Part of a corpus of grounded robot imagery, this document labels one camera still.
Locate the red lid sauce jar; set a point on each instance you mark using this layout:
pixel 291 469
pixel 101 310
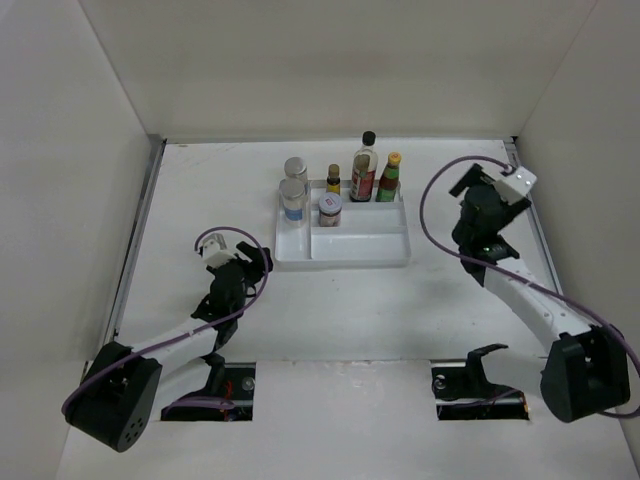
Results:
pixel 330 207

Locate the green yellow cap sauce bottle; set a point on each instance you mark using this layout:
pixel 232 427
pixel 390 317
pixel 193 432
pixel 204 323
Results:
pixel 389 180

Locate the small yellow label bottle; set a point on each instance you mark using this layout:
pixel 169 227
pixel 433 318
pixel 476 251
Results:
pixel 333 181

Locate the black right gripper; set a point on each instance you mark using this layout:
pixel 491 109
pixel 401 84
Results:
pixel 473 176

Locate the white divided organizer tray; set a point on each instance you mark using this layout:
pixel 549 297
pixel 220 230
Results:
pixel 370 235

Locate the blue label shaker jar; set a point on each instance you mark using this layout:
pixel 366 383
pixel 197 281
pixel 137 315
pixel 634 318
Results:
pixel 296 167
pixel 293 196

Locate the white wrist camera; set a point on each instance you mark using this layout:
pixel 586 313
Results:
pixel 214 251
pixel 516 185

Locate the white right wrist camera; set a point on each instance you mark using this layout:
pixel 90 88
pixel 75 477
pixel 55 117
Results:
pixel 516 185

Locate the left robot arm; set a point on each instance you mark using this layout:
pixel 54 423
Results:
pixel 179 371

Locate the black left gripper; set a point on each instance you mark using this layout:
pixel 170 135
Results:
pixel 256 267

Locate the tall black cap oil bottle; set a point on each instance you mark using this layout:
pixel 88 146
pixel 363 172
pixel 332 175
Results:
pixel 364 169

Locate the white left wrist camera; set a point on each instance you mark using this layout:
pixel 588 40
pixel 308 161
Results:
pixel 214 251

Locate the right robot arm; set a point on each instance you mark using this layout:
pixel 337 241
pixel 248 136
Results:
pixel 586 369

